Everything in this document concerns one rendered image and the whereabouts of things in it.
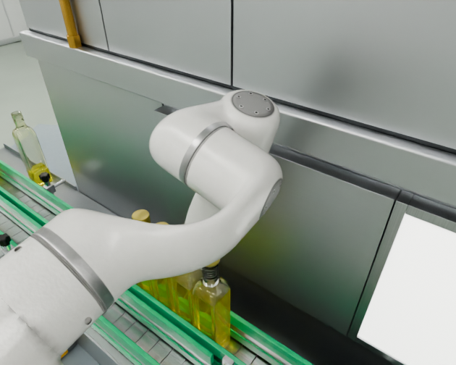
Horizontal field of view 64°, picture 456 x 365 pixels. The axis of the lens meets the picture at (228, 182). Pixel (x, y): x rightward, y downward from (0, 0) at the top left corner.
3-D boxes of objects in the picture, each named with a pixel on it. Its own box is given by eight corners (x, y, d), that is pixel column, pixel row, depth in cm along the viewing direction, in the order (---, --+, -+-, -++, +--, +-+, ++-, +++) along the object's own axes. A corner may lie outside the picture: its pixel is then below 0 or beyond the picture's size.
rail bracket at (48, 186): (74, 201, 118) (64, 167, 110) (56, 213, 114) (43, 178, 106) (67, 197, 120) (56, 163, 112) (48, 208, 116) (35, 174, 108)
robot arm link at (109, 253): (48, 264, 34) (195, 143, 45) (148, 359, 30) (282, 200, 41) (17, 216, 27) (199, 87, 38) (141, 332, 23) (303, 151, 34)
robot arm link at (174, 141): (218, 165, 32) (141, 112, 35) (200, 234, 40) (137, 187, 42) (296, 104, 42) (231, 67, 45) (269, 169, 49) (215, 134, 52)
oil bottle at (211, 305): (231, 340, 80) (231, 277, 67) (216, 361, 76) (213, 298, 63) (211, 326, 82) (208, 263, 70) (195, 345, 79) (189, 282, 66)
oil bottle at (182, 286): (210, 325, 83) (208, 262, 70) (195, 344, 79) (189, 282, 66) (192, 312, 85) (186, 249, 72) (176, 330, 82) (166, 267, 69)
